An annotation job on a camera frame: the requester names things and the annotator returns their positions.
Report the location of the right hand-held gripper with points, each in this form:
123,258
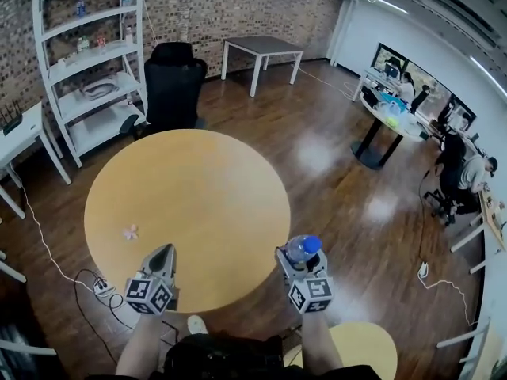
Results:
317,291

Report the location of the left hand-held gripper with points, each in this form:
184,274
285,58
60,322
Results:
140,291

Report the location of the clear plastic water bottle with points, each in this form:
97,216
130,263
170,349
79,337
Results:
301,248

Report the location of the small pink object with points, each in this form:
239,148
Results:
130,232

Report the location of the person's left forearm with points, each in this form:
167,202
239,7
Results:
138,343

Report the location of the person's right forearm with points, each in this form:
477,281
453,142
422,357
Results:
319,339

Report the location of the round light wooden table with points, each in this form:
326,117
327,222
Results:
364,350

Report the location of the white power strip black plugs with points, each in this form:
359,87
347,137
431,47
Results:
104,287

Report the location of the person's left white shoe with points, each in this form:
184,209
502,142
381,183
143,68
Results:
197,324

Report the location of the large round wooden table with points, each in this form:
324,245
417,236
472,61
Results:
186,180

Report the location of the person's black clothing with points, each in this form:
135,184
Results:
222,356

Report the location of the white shelf unit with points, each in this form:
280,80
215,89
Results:
99,129

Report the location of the yellow-green object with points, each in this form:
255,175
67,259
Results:
392,122

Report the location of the black headrest office chair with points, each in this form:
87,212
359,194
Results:
170,89

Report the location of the clear plastic bag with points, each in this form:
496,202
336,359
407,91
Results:
390,111

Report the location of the flat black box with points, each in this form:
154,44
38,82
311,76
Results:
424,135

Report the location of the black equipment box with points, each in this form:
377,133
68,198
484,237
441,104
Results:
370,96

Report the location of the black swivel office chair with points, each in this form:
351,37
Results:
451,160

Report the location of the small white table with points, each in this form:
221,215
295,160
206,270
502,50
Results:
24,141

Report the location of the grey folded cloth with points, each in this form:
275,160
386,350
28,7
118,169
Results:
99,89

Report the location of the blue plastic box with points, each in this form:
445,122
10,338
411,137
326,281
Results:
390,100

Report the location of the long wooden desk white legs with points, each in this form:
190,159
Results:
493,220

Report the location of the black router with antennas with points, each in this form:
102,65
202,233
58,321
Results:
12,125

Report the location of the slim black chair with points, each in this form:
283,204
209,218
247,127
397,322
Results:
420,99

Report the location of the white and black chair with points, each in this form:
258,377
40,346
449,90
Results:
445,111

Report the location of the open laptop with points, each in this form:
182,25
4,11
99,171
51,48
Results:
392,73

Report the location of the wide dark-framed window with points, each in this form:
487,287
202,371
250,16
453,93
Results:
435,89

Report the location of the dark-top table white legs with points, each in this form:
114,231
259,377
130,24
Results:
261,45

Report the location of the small white object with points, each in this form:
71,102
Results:
61,63

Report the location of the clear bottle red label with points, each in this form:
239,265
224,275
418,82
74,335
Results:
101,42

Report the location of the clear bottle green label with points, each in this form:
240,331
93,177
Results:
83,44

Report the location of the small clear bottle white cap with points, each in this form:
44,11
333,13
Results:
129,34

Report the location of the long white light tube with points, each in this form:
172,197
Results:
489,73
380,0

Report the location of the clear bottle blue label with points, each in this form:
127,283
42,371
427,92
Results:
81,8

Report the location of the round white table black pedestal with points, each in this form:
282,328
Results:
372,153

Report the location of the white frame table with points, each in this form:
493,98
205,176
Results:
31,348

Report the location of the white wall pipes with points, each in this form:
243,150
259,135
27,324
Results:
342,30

